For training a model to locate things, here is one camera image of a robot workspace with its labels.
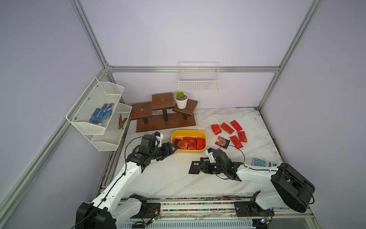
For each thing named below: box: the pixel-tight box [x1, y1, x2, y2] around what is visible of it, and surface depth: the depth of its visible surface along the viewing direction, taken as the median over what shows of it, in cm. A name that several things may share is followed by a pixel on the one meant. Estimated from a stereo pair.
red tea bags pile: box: [173, 136, 206, 150], surface depth 97 cm
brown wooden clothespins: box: [118, 113, 128, 130], surface depth 97 cm
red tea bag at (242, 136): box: [237, 130, 248, 143], surface depth 104 cm
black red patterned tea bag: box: [214, 135, 231, 149], surface depth 103 cm
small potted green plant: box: [174, 91, 189, 110], surface depth 97 cm
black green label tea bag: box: [188, 160, 202, 175], surface depth 90 cm
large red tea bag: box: [220, 122, 235, 135], surface depth 110 cm
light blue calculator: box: [251, 156, 279, 167], surface depth 92 cm
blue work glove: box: [89, 103, 114, 125], surface depth 78 cm
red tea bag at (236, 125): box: [229, 119, 243, 132], surface depth 113 cm
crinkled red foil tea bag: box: [210, 124, 223, 136], surface depth 107 cm
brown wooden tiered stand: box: [130, 92, 199, 133], surface depth 103 cm
